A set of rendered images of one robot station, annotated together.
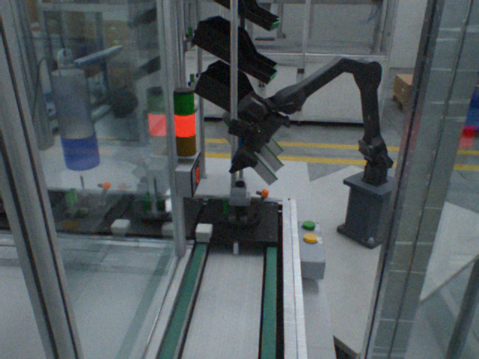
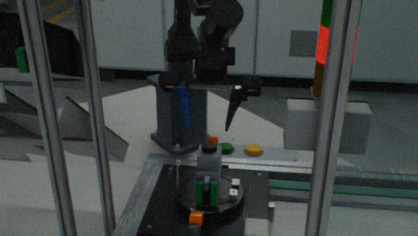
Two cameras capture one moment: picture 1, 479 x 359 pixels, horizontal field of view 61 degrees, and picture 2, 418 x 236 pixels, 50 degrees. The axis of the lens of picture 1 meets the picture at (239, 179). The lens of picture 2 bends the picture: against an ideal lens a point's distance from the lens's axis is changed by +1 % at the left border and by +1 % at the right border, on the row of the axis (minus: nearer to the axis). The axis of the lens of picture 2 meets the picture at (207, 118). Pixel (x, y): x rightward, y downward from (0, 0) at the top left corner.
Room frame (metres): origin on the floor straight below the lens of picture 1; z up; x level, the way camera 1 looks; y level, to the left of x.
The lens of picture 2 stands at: (1.09, 0.74, 1.51)
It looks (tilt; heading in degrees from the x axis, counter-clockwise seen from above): 26 degrees down; 272
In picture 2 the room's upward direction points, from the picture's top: straight up
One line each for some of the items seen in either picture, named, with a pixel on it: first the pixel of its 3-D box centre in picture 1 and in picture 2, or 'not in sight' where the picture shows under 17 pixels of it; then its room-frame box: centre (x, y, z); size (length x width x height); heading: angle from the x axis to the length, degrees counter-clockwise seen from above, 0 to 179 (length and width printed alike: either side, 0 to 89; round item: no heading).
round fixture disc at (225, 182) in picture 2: (239, 215); (209, 194); (1.11, 0.00, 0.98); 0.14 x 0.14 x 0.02
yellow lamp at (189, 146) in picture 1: (185, 143); (331, 77); (0.93, 0.13, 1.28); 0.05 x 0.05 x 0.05
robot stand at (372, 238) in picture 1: (370, 207); (181, 110); (1.20, -0.44, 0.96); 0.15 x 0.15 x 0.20; 39
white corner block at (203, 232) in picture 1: (203, 232); (256, 234); (1.02, 0.10, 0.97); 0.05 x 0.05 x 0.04; 85
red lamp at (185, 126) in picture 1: (184, 123); (336, 43); (0.93, 0.13, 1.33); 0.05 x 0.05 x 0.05
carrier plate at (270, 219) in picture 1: (239, 220); (209, 202); (1.11, 0.00, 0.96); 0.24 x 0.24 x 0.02; 85
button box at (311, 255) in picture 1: (309, 247); (253, 161); (1.01, -0.21, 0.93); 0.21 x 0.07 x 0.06; 175
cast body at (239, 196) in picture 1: (236, 192); (208, 163); (1.11, 0.01, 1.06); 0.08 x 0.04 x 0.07; 85
